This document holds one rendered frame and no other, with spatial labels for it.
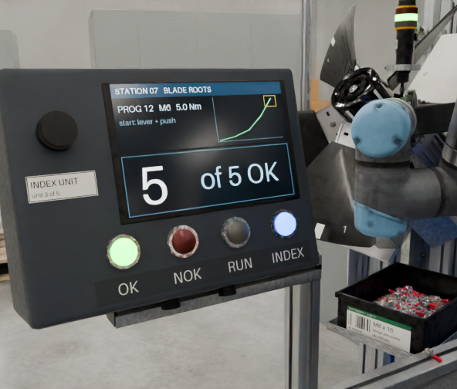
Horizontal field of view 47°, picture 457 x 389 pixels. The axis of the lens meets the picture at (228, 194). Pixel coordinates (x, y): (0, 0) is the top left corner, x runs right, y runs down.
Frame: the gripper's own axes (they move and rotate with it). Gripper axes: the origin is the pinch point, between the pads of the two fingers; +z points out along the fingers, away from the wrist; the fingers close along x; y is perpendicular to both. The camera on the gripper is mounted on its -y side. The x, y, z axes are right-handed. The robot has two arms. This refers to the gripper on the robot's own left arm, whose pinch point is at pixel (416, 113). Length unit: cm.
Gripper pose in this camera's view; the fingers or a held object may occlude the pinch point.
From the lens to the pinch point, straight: 107.5
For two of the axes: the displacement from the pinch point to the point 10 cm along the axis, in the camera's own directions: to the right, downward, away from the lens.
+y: -9.1, 0.3, 4.2
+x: 1.1, 9.8, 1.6
